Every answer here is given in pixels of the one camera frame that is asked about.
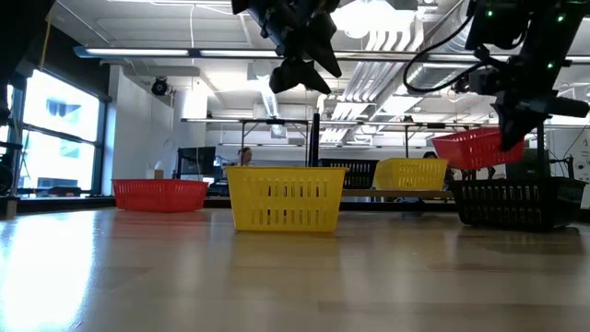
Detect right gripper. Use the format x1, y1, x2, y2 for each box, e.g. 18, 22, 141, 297
490, 89, 590, 152

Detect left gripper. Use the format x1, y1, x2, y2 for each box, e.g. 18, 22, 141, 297
230, 0, 343, 96

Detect red plastic basket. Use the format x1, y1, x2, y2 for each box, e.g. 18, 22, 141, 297
431, 127, 526, 171
112, 178, 209, 213

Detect black plastic basket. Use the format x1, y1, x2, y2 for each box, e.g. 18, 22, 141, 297
449, 177, 587, 231
318, 158, 380, 190

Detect yellow plastic basket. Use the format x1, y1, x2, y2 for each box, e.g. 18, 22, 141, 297
373, 157, 449, 191
224, 166, 348, 232

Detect white ceiling pipes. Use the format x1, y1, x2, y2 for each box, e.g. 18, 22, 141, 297
317, 27, 419, 144

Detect black equipment stand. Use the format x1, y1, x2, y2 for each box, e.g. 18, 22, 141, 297
548, 154, 581, 181

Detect black computer monitor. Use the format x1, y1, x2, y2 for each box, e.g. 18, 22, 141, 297
177, 146, 217, 177

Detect black ceiling spotlight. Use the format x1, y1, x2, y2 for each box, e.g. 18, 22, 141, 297
150, 77, 170, 97

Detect long overhead light bar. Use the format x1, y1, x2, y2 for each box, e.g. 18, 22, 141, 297
73, 45, 590, 65

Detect large bright window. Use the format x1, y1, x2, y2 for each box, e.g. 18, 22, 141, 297
0, 68, 108, 195

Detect black frame wooden shelf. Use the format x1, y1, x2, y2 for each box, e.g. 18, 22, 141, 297
307, 113, 548, 218

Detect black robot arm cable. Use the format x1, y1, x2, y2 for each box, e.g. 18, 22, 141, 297
402, 13, 485, 94

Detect black background table frame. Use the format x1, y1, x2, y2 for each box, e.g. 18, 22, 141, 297
180, 117, 311, 168

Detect black aluminium table frame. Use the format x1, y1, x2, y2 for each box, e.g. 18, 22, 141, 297
0, 196, 590, 216

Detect black rig post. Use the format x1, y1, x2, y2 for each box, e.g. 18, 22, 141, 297
0, 140, 24, 220

